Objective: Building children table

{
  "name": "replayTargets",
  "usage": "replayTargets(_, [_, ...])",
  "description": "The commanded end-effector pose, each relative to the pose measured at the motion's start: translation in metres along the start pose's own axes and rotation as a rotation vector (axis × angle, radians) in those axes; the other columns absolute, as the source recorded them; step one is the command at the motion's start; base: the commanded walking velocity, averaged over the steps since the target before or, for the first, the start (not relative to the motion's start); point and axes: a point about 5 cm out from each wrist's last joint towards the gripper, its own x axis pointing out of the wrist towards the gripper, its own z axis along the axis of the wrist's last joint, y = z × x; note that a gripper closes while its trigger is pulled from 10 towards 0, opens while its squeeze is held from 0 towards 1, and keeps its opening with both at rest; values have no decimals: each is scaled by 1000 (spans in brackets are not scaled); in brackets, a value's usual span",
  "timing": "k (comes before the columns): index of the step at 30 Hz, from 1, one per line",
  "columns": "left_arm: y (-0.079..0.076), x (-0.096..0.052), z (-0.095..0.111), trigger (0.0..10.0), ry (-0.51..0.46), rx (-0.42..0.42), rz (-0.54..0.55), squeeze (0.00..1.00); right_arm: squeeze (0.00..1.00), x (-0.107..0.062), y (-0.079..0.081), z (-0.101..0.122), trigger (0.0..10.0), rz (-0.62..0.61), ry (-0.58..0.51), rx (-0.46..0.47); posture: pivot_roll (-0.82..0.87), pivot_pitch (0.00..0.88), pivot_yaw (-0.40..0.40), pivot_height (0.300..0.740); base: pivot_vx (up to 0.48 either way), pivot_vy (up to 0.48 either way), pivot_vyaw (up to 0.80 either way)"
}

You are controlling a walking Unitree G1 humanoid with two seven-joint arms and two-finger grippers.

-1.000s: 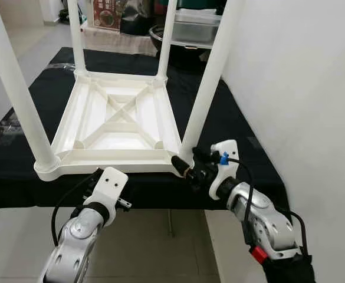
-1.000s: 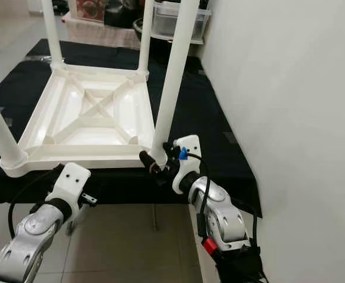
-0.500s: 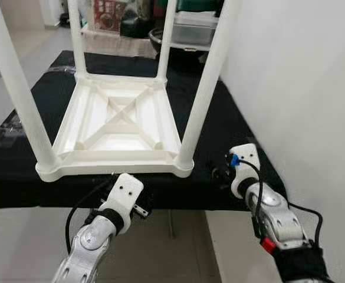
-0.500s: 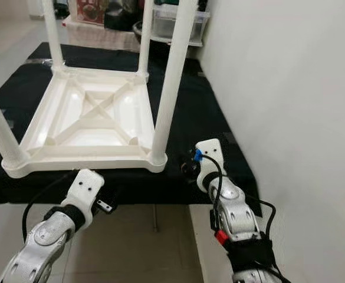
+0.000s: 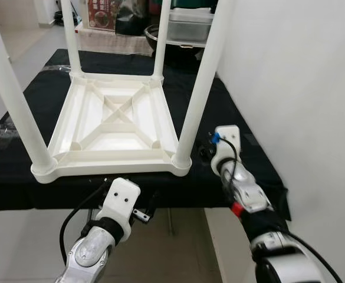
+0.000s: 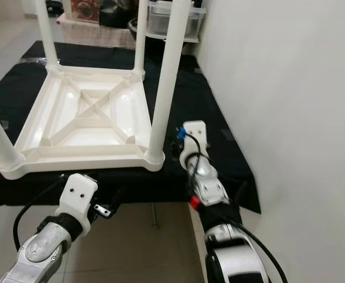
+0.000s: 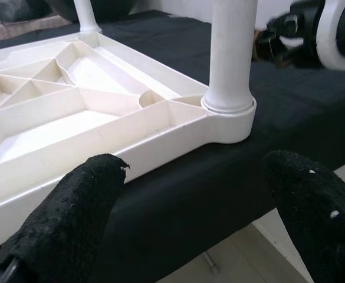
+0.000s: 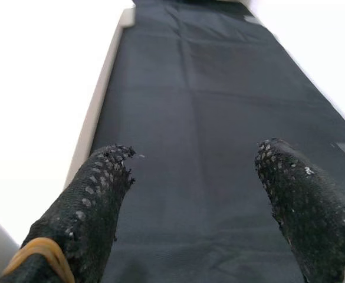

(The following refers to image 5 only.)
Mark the small grey tape piece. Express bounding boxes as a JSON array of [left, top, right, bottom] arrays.
[[242, 134, 258, 147]]

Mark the black wok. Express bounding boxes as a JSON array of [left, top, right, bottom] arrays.
[[143, 25, 209, 58]]

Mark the clear plastic storage box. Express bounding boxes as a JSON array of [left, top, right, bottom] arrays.
[[166, 8, 215, 46]]

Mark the beige patterned cloth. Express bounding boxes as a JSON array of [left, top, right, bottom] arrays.
[[74, 26, 154, 57]]

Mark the black bag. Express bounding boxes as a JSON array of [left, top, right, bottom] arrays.
[[114, 0, 153, 37]]

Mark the clear tape strip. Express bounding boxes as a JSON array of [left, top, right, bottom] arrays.
[[41, 65, 74, 73]]

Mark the red printed box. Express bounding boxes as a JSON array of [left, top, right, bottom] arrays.
[[88, 0, 117, 31]]

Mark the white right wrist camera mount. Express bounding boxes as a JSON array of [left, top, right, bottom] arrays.
[[211, 124, 242, 173]]

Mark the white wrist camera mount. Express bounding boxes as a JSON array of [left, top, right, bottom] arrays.
[[211, 124, 242, 173], [97, 177, 142, 229]]

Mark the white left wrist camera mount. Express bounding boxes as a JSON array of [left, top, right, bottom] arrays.
[[97, 177, 142, 229]]

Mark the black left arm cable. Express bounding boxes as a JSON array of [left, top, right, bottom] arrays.
[[58, 179, 111, 264]]

